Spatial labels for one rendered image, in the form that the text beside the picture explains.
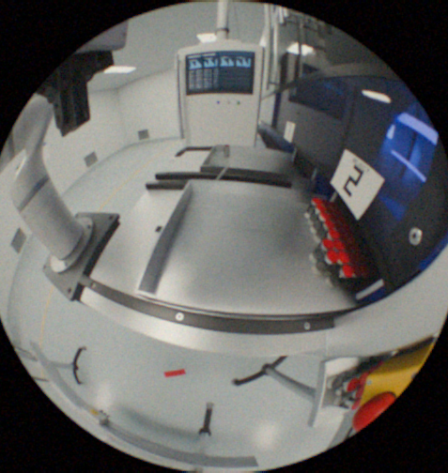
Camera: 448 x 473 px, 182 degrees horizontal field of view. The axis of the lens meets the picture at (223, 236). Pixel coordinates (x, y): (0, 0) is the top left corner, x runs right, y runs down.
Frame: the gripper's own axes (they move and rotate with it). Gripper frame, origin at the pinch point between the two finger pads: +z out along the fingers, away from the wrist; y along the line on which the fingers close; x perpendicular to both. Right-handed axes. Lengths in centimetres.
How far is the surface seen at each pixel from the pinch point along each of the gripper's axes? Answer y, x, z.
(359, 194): 4.7, -28.0, 9.0
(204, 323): -7.4, -11.0, 20.3
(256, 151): 54, -20, 21
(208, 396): -59, -11, 110
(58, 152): 217, 492, -20
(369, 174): 4.9, -28.0, 6.0
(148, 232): 5.9, 2.9, 22.3
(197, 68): 89, 14, -25
